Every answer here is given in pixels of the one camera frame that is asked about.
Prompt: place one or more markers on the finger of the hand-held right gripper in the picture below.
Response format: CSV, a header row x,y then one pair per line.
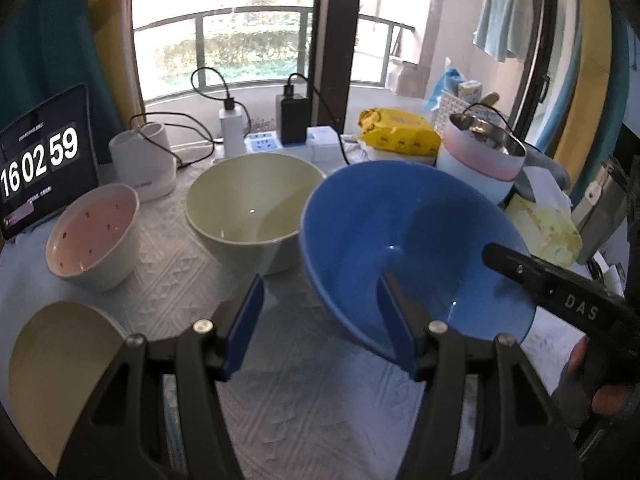
x,y
510,262

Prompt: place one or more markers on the balcony railing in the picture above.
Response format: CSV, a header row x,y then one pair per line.
x,y
250,10

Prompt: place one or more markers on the dark door frame post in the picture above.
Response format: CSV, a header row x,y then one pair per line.
x,y
340,35
537,50

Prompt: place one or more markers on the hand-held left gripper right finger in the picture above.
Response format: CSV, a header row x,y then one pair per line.
x,y
395,325

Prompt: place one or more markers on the cream yellow bowl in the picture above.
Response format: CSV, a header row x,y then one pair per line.
x,y
50,370

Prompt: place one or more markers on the large blue bowl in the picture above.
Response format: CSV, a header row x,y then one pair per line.
x,y
400,220

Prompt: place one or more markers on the light blue hanging towel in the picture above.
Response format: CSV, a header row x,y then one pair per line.
x,y
502,15

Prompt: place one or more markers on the pink dotted bowl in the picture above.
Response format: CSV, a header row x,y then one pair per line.
x,y
85,230

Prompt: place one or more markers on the yellow wet wipes pack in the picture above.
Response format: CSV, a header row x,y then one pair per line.
x,y
395,130

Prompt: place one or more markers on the small tissue packet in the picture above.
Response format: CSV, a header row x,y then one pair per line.
x,y
470,92

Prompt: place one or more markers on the pink steel-lined bowl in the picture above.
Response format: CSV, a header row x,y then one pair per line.
x,y
480,160

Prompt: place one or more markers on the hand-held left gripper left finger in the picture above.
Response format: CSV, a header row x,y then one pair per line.
x,y
245,325

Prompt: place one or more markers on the yellow curtain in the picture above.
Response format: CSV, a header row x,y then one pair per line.
x,y
110,35
585,60

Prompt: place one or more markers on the light blue plate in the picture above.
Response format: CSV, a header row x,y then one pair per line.
x,y
171,415

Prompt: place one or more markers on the yellow tissue box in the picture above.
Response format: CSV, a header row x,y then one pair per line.
x,y
545,230

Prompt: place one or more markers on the white perforated basket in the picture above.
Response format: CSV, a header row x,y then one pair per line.
x,y
450,110

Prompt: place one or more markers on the white textured tablecloth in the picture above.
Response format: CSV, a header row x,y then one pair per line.
x,y
310,410

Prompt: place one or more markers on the black tablet clock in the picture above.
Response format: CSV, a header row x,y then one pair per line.
x,y
40,160

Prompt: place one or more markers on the wooden utensil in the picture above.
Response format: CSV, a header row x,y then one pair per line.
x,y
491,100

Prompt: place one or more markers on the black charger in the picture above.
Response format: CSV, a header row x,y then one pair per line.
x,y
291,120

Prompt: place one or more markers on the teal curtain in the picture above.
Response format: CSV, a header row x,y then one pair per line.
x,y
50,50
625,75

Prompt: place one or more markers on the beige bowl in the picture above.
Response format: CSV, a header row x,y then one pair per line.
x,y
250,195

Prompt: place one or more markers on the white charger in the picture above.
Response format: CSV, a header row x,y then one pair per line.
x,y
232,130

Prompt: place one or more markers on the white power strip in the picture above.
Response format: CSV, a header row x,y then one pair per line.
x,y
262,144

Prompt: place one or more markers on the person's right hand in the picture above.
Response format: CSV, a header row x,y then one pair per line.
x,y
607,400

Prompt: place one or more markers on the blue plastic bag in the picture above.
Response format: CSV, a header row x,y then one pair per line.
x,y
445,80

